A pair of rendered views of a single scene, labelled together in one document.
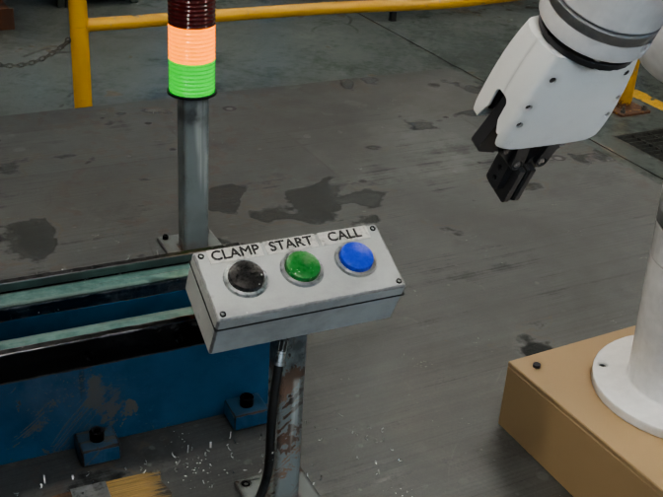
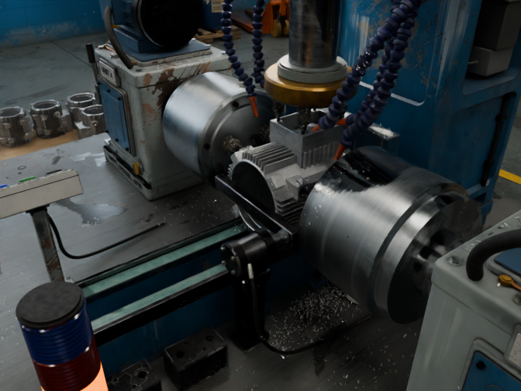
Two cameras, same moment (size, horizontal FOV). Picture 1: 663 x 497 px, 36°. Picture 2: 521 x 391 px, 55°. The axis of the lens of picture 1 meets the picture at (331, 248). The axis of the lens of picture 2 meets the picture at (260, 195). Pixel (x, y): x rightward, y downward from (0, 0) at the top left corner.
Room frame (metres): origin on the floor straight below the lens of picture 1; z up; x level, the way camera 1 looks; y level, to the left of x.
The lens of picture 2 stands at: (1.62, 0.33, 1.54)
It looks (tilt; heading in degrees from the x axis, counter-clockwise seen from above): 32 degrees down; 171
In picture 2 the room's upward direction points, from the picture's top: straight up
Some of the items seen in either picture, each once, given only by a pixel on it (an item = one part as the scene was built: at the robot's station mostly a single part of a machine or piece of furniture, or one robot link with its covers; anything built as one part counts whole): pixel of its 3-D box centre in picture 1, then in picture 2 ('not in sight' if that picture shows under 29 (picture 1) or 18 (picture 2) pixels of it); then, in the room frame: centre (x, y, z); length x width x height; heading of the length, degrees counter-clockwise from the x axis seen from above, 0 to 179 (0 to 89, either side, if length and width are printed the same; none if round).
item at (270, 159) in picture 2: not in sight; (291, 183); (0.74, 0.54, 1.01); 0.20 x 0.19 x 0.19; 117
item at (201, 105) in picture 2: not in sight; (213, 124); (0.47, 0.40, 1.04); 0.37 x 0.25 x 0.25; 27
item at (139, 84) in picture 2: not in sight; (163, 108); (0.21, 0.26, 0.99); 0.35 x 0.31 x 0.37; 27
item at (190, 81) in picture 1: (191, 75); not in sight; (1.25, 0.19, 1.05); 0.06 x 0.06 x 0.04
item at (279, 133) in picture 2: not in sight; (308, 137); (0.72, 0.57, 1.11); 0.12 x 0.11 x 0.07; 117
